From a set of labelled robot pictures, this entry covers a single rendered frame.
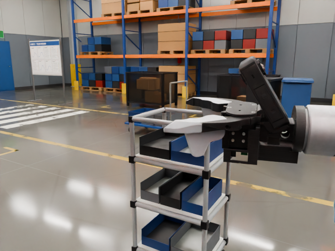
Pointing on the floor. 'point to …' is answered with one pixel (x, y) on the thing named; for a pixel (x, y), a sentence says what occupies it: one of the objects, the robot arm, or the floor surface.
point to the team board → (46, 61)
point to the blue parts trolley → (158, 113)
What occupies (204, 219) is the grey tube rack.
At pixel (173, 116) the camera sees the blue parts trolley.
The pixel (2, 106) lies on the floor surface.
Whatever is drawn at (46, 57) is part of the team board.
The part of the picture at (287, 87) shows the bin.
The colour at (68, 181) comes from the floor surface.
